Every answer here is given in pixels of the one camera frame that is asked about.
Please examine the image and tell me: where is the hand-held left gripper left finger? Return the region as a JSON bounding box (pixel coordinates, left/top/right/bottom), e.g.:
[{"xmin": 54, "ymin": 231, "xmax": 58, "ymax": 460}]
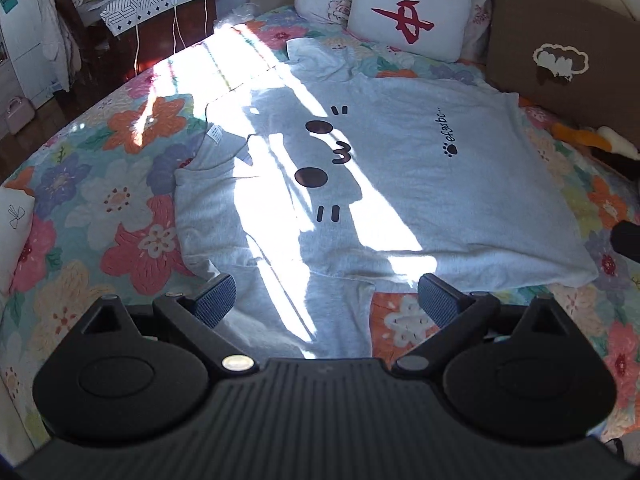
[{"xmin": 75, "ymin": 274, "xmax": 260, "ymax": 375}]

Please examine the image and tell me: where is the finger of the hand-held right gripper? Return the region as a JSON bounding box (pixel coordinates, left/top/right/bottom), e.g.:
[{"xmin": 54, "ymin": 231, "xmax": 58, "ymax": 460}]
[{"xmin": 612, "ymin": 219, "xmax": 640, "ymax": 264}]

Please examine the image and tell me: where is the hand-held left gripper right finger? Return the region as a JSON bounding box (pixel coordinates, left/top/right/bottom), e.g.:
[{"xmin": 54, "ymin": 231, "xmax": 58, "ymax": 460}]
[{"xmin": 391, "ymin": 274, "xmax": 574, "ymax": 376}]

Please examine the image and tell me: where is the grey printed T-shirt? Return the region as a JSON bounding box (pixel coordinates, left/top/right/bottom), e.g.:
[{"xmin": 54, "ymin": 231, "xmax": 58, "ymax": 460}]
[{"xmin": 172, "ymin": 39, "xmax": 601, "ymax": 361}]

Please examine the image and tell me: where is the white duck plush toy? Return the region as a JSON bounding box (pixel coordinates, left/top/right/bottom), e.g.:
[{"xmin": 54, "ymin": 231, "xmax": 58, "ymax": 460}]
[{"xmin": 550, "ymin": 122, "xmax": 640, "ymax": 182}]

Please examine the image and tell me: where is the floral bedspread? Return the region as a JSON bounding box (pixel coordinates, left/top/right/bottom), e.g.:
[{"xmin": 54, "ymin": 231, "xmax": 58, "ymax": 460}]
[{"xmin": 0, "ymin": 5, "xmax": 640, "ymax": 466}]

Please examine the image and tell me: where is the white cushion with line drawing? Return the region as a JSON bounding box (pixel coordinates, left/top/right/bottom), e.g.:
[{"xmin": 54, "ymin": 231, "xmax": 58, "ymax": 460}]
[{"xmin": 0, "ymin": 185, "xmax": 37, "ymax": 297}]

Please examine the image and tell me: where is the brown pillow with cloud print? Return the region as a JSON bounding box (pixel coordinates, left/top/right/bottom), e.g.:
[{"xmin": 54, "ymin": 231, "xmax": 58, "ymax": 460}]
[{"xmin": 485, "ymin": 0, "xmax": 640, "ymax": 139}]

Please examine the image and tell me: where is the brown wooden desk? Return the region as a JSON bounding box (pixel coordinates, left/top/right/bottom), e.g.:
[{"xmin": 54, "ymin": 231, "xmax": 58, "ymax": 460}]
[{"xmin": 75, "ymin": 0, "xmax": 219, "ymax": 82}]

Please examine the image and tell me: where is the pink handbag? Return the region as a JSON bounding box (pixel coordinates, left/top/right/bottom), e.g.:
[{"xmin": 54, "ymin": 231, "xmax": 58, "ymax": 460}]
[{"xmin": 5, "ymin": 96, "xmax": 37, "ymax": 135}]

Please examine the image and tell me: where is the dark wooden chair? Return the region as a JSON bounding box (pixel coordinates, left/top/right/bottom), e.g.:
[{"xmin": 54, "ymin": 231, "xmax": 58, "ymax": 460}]
[{"xmin": 52, "ymin": 0, "xmax": 107, "ymax": 97}]

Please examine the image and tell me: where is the white pillow with red character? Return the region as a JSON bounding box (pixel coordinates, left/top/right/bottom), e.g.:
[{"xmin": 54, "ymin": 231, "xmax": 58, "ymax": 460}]
[{"xmin": 346, "ymin": 0, "xmax": 474, "ymax": 64}]

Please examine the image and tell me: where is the patterned tablecloth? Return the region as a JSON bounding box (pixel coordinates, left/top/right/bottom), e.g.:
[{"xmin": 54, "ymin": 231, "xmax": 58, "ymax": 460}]
[{"xmin": 100, "ymin": 0, "xmax": 246, "ymax": 37}]

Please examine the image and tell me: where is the pale pink garment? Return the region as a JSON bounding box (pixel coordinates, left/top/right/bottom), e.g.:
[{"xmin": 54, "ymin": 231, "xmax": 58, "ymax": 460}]
[{"xmin": 40, "ymin": 0, "xmax": 84, "ymax": 94}]

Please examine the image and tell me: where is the white cabinet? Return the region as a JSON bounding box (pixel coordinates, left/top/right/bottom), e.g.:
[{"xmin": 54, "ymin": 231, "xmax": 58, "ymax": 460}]
[{"xmin": 0, "ymin": 0, "xmax": 62, "ymax": 107}]

